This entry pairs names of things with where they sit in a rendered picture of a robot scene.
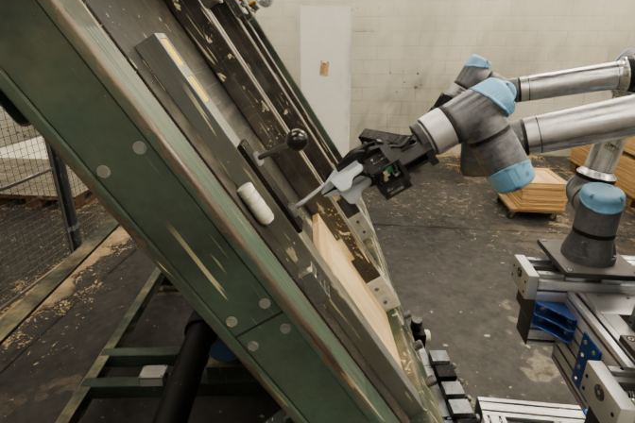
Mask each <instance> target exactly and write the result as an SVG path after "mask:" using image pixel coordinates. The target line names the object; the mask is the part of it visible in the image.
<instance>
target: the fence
mask: <svg viewBox="0 0 635 423"><path fill-rule="evenodd" d="M161 39H167V41H168V42H169V44H170V45H171V46H172V48H173V49H174V51H175V52H176V53H177V55H178V56H179V58H180V59H181V61H182V62H183V64H184V65H183V66H179V64H178V63H177V62H176V60H175V59H174V57H173V56H172V55H171V53H170V52H169V50H168V49H167V48H166V46H165V45H164V43H163V42H162V40H161ZM135 48H136V49H137V51H138V52H139V53H140V55H141V56H142V57H143V59H144V60H145V62H146V63H147V65H148V66H149V67H150V69H151V70H152V71H153V73H154V74H155V75H156V77H157V78H158V79H159V80H160V81H161V83H162V84H163V86H164V87H165V88H166V90H167V91H168V92H169V94H170V95H171V96H172V98H173V99H174V100H175V102H176V103H177V105H178V106H179V107H180V109H181V110H182V112H183V113H184V114H185V116H186V117H187V118H188V120H189V121H190V122H191V124H192V125H193V127H194V128H195V129H196V131H197V132H198V134H199V135H200V136H201V138H202V139H203V140H204V142H205V143H206V144H207V145H208V146H209V148H210V149H211V150H212V152H213V153H214V154H215V156H216V157H217V159H218V160H219V161H220V163H221V164H222V165H223V167H224V168H225V170H226V171H227V172H228V174H229V175H230V176H231V178H232V179H233V181H234V182H235V183H236V185H237V186H238V187H241V186H242V185H243V184H245V183H247V182H251V184H252V185H253V187H254V188H255V189H256V191H257V192H258V193H259V195H260V197H261V198H262V199H263V200H264V201H265V203H266V204H267V205H268V207H269V208H270V209H271V211H272V213H273V215H274V216H273V217H274V219H273V220H272V221H271V222H270V223H269V224H267V226H268V228H269V229H270V230H271V232H272V233H273V234H274V236H275V237H276V239H277V240H278V241H279V243H280V244H281V245H282V247H283V248H284V250H285V251H286V252H287V254H288V255H289V256H290V258H291V259H292V261H293V262H294V263H295V265H296V266H297V267H298V268H299V267H301V266H303V265H305V264H307V263H309V262H312V264H313V265H314V266H315V268H316V269H317V270H318V272H319V273H320V275H321V276H322V277H323V278H324V280H325V281H326V282H327V284H328V285H329V286H330V288H329V289H330V299H329V300H327V301H325V302H324V304H325V305H326V306H327V308H328V309H329V310H330V312H331V313H332V314H333V316H334V317H335V319H336V320H337V321H338V323H339V324H340V325H341V327H342V328H343V330H344V331H345V332H346V333H347V334H348V335H349V337H350V338H351V339H352V341H353V342H354V344H355V345H356V346H357V348H358V349H359V351H360V352H361V353H362V355H363V356H364V357H365V359H366V360H367V361H368V363H369V364H370V366H371V367H372V368H373V370H374V371H375V373H376V374H377V375H378V377H379V378H380V379H381V381H382V382H383V383H384V385H385V386H386V388H387V389H388V390H389V392H390V393H391V395H392V396H393V397H394V398H395V399H396V400H397V402H398V403H399V404H400V406H401V407H402V408H403V410H404V411H405V413H406V414H407V416H408V417H410V416H412V415H415V414H417V413H420V412H422V411H424V410H423V406H422V403H421V400H420V395H419V392H418V391H417V390H416V388H415V387H414V385H413V384H412V382H411V381H410V380H409V378H408V377H407V376H406V375H405V374H404V372H403V370H402V369H401V367H400V366H399V365H398V363H397V362H396V360H395V359H394V358H393V356H392V355H391V353H390V352H389V350H388V349H387V348H386V346H385V344H384V343H383V342H382V340H381V339H380V337H379V336H378V335H377V333H376V332H375V330H374V329H373V327H372V326H371V325H370V323H369V321H368V320H367V319H366V317H365V316H364V315H363V314H362V312H361V311H360V310H359V308H358V307H357V305H356V304H355V303H354V301H353V300H352V298H351V296H350V295H349V294H348V292H347V291H346V289H345V288H344V287H343V285H342V284H341V282H340V281H339V280H338V278H337V277H336V275H335V273H334V272H333V271H332V269H331V268H330V266H329V265H328V264H327V263H326V262H325V260H324V259H323V257H322V256H321V255H320V253H319V252H318V250H317V249H316V247H315V246H314V244H313V243H312V241H311V240H310V239H309V237H308V236H307V234H306V233H305V232H304V230H302V232H301V233H297V232H296V230H295V229H294V227H293V226H292V225H291V223H290V222H289V220H288V219H287V218H286V216H285V215H284V213H283V212H282V210H281V209H280V207H279V206H278V205H277V203H276V202H275V200H274V199H273V198H272V196H271V195H270V193H269V192H268V191H267V189H266V187H265V186H264V185H263V183H262V182H261V180H260V179H258V177H257V176H256V174H255V173H254V172H253V170H252V169H251V167H250V166H249V164H248V163H247V161H246V160H245V159H244V157H243V156H242V154H241V153H240V152H239V150H238V149H237V146H238V145H239V144H240V142H241V141H240V140H239V139H238V137H237V136H236V134H235V133H234V131H233V130H232V128H231V127H230V125H229V124H228V123H227V121H226V120H225V118H224V117H223V115H222V114H221V113H220V111H219V110H218V108H217V107H216V106H215V104H214V102H213V101H212V99H211V98H210V97H209V95H208V94H207V93H206V92H205V91H204V89H203V88H202V86H201V85H200V84H199V82H198V81H197V79H196V77H195V76H194V75H193V73H192V72H191V70H190V69H189V68H188V66H187V65H186V63H185V62H184V60H183V59H182V58H181V56H180V54H179V53H178V52H177V50H176V49H175V47H174V46H173V44H172V43H171V42H170V41H169V40H168V38H167V37H166V36H165V34H164V33H153V34H152V35H150V36H149V37H147V38H146V39H145V40H143V41H142V42H140V43H139V44H137V45H136V46H135ZM189 76H193V78H194V79H195V81H196V82H197V84H198V85H199V87H200V88H201V89H202V91H204V93H205V94H206V96H207V97H208V98H209V101H208V102H205V101H204V99H203V98H202V96H201V95H200V94H199V92H198V91H197V89H196V88H195V86H194V85H193V83H192V82H191V81H190V79H189V78H188V77H189Z"/></svg>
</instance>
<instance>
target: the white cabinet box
mask: <svg viewBox="0 0 635 423"><path fill-rule="evenodd" d="M351 74H352V6H300V87H301V91H302V93H303V94H304V96H305V97H306V99H307V101H308V102H309V104H310V105H311V107H312V109H313V110H314V112H315V113H316V115H317V117H318V119H319V120H320V122H321V123H322V124H323V126H324V128H325V129H326V131H327V132H328V134H329V136H330V137H331V139H332V140H333V142H334V144H335V146H336V147H337V149H338V151H339V152H340V154H341V155H342V157H343V158H344V156H345V155H346V154H347V153H348V152H349V143H350V109H351Z"/></svg>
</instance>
